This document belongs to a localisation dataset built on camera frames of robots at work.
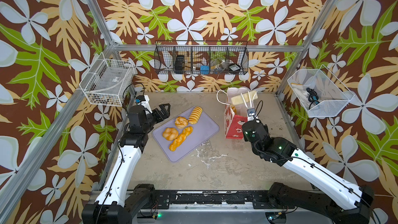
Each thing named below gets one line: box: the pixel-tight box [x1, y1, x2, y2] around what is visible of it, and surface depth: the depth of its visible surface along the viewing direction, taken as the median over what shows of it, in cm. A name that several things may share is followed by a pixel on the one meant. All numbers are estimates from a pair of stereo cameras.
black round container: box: [228, 63, 241, 73], surface depth 97 cm
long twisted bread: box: [168, 126, 194, 152], surface depth 95 cm
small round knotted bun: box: [174, 116, 189, 130], surface depth 100 cm
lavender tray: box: [152, 107, 220, 163], surface depth 98 cm
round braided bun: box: [162, 127, 179, 142], surface depth 96 cm
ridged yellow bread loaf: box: [188, 106, 203, 125], surface depth 104 cm
